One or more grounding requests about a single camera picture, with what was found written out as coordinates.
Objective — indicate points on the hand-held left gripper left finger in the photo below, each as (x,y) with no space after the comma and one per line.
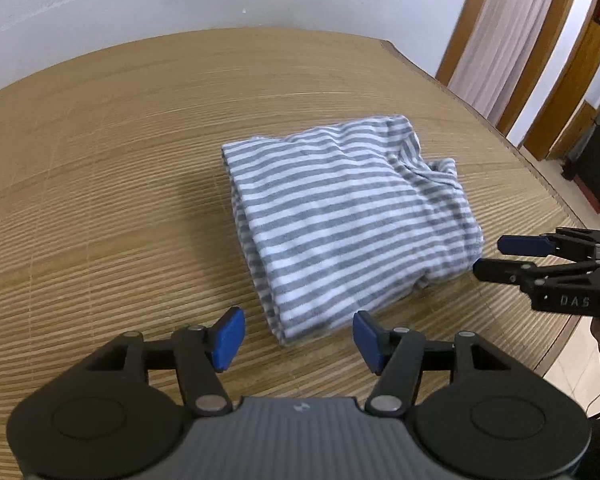
(227,337)

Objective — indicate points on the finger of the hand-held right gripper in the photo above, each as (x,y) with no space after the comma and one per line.
(525,245)
(497,270)

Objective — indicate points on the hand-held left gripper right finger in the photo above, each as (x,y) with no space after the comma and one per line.
(365,340)

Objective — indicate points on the grey white striped garment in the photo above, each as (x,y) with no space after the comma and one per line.
(340,220)

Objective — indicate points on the wooden door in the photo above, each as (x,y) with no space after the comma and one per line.
(580,70)

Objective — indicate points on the pale curtain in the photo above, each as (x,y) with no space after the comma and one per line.
(505,35)

